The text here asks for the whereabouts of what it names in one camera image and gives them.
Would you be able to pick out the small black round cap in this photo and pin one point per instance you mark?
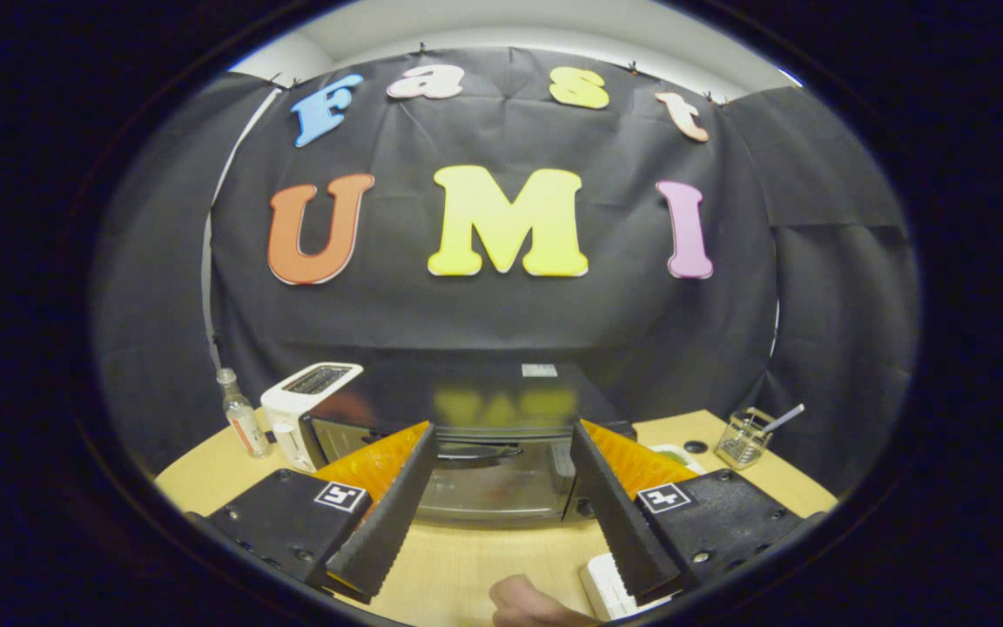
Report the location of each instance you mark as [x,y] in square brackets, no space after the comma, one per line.
[696,447]

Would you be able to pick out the white pop-up toaster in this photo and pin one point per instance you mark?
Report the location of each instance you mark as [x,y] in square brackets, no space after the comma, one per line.
[292,418]

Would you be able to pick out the white divided condiment dish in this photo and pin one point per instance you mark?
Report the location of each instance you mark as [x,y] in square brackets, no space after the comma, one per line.
[669,454]

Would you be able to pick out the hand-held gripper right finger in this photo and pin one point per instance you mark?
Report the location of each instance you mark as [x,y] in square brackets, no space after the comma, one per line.
[623,514]

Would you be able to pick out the black toaster oven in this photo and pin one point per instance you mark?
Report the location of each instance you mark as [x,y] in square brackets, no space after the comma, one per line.
[484,392]

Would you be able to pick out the white spoon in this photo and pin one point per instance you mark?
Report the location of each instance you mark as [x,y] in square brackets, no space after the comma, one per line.
[784,418]

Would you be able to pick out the clear bottle with orange label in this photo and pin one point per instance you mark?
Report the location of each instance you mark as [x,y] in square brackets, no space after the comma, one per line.
[246,427]

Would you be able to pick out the white rectangular dish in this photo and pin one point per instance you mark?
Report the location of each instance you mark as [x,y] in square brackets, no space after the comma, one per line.
[610,592]

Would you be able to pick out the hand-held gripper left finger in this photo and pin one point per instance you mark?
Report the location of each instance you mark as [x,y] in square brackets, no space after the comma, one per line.
[393,514]

